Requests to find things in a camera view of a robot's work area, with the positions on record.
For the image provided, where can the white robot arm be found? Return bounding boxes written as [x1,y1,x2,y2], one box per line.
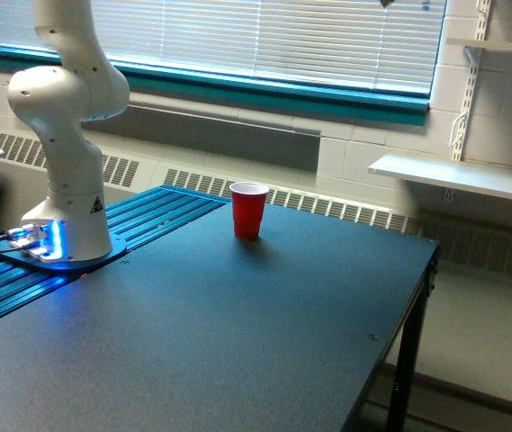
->
[8,1,130,265]

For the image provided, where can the red plastic cup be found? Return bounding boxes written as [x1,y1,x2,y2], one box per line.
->
[229,182,270,240]

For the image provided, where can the teal window sill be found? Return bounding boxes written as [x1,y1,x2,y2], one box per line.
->
[0,41,431,127]

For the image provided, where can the black table leg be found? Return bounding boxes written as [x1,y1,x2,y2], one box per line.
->
[385,258,436,431]

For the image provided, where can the white window blinds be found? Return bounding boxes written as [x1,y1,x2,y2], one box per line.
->
[0,0,447,95]

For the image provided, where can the white radiator vent cover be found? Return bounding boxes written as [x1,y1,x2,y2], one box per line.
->
[0,126,512,282]

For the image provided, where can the blue ribbed aluminium table section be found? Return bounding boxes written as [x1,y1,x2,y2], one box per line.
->
[0,185,227,318]

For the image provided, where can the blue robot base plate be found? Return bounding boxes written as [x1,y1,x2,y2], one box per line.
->
[0,236,127,273]

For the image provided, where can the lower white wall shelf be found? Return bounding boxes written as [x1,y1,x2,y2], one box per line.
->
[368,154,512,200]

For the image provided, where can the white wall shelf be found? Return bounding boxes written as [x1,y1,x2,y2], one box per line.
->
[368,154,512,200]
[445,38,512,53]

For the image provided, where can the white slotted shelf rail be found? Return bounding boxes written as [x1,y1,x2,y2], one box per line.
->
[447,0,491,161]

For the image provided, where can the upper white wall shelf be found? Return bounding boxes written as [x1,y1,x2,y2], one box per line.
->
[445,38,512,53]

